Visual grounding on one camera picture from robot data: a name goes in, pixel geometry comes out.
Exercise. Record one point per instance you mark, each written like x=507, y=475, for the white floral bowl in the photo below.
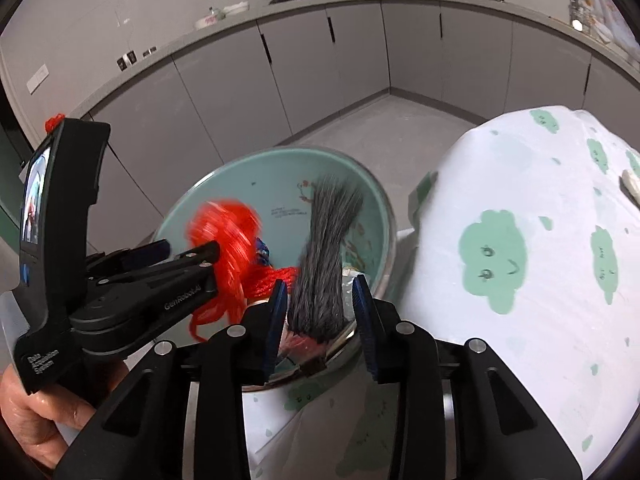
x=220, y=16

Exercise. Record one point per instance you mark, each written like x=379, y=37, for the small white paper scrap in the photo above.
x=631, y=186

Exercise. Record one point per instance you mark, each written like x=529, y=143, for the metal dish rack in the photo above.
x=584, y=12

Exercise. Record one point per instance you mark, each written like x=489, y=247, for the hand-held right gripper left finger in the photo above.
x=277, y=312

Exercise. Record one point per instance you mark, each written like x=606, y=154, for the blue snack wrapper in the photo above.
x=261, y=251

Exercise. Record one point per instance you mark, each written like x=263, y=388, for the black wall sockets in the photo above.
x=126, y=59

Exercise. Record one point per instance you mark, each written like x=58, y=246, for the light green metal basin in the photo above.
x=240, y=195

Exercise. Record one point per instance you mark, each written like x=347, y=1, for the white green printed tablecloth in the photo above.
x=525, y=340

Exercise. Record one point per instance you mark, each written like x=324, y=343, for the person's left hand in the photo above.
x=35, y=410

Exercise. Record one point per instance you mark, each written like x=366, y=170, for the white wall switch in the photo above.
x=38, y=78

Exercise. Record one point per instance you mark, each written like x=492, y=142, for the grey fibre bundle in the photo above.
x=320, y=270

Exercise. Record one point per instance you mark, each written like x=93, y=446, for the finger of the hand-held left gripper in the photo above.
x=150, y=300
x=135, y=257

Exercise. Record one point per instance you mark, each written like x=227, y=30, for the red net bag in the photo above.
x=225, y=232

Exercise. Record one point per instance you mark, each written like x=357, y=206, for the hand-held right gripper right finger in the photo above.
x=364, y=312

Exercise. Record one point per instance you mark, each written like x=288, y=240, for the grey kitchen cabinets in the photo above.
x=350, y=60

